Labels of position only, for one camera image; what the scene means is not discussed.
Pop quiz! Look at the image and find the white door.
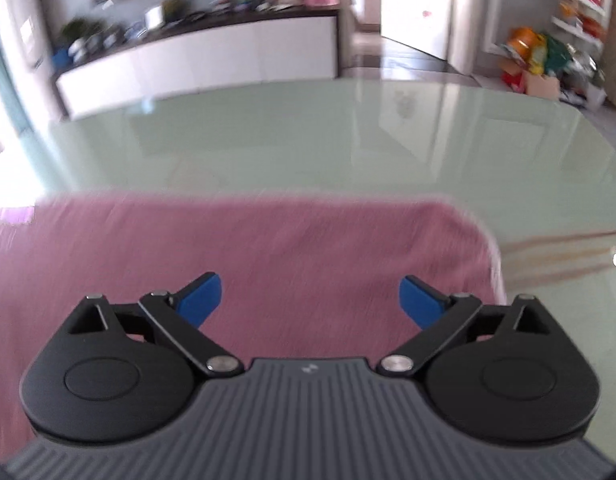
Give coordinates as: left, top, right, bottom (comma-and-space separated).
380, 0, 455, 62

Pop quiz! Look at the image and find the white television cabinet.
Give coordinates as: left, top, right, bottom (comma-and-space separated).
52, 6, 340, 119

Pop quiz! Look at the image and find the red box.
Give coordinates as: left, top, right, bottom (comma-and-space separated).
501, 67, 527, 92

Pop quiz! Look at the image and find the brown cardboard box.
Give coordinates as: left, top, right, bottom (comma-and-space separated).
522, 72, 562, 101

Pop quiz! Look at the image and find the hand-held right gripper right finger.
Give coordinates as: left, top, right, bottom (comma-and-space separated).
378, 274, 554, 376

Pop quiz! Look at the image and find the white snack shelf rack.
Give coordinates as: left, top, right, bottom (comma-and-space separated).
550, 0, 614, 52

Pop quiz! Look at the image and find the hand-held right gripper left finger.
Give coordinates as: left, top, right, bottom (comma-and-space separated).
64, 272, 245, 375

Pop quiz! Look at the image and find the pink towel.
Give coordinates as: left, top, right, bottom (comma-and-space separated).
0, 189, 507, 463

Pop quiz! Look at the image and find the green bag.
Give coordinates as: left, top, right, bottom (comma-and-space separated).
540, 34, 570, 77

